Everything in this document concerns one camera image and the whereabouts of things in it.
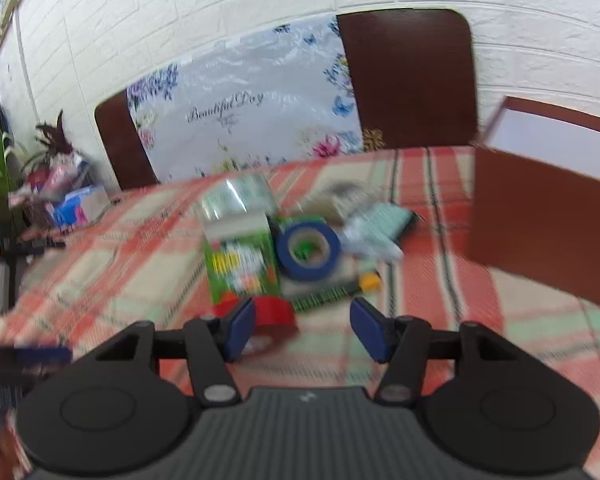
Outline teal packet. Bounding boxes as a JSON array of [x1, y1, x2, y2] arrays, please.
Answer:
[[360, 203, 417, 247]]

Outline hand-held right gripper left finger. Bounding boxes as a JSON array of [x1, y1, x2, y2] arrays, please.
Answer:
[[82, 297, 257, 407]]

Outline red plaid bed sheet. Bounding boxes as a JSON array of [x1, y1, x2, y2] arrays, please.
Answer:
[[0, 145, 600, 480]]

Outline green printed carton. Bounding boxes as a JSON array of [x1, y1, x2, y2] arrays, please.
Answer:
[[202, 211, 282, 307]]

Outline blue tape roll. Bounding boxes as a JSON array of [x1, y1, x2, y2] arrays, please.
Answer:
[[275, 221, 342, 283]]

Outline blue tissue box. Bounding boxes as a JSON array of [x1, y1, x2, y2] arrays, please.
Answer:
[[51, 184, 112, 227]]

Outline dark brown wooden headboard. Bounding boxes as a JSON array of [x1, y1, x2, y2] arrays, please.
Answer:
[[94, 8, 478, 192]]

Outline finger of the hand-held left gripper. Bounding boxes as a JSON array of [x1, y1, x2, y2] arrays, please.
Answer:
[[0, 345, 73, 378]]

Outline red tape roll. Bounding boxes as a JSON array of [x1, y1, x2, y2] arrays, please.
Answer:
[[215, 296, 299, 357]]

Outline black stand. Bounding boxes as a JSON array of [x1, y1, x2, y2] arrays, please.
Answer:
[[0, 214, 67, 315]]

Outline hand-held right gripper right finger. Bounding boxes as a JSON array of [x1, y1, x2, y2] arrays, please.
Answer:
[[350, 297, 536, 407]]

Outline pink packets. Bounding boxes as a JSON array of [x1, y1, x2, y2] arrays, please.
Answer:
[[26, 151, 90, 197]]

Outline beige tape roll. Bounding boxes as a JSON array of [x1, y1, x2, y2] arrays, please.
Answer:
[[305, 181, 377, 225]]

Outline dark dried flowers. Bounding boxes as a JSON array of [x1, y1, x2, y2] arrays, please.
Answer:
[[34, 109, 79, 157]]

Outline brown box with white inside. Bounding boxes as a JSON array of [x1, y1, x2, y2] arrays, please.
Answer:
[[467, 95, 600, 312]]

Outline white plastic wrapper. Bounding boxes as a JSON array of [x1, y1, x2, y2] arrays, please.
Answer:
[[340, 224, 406, 262]]

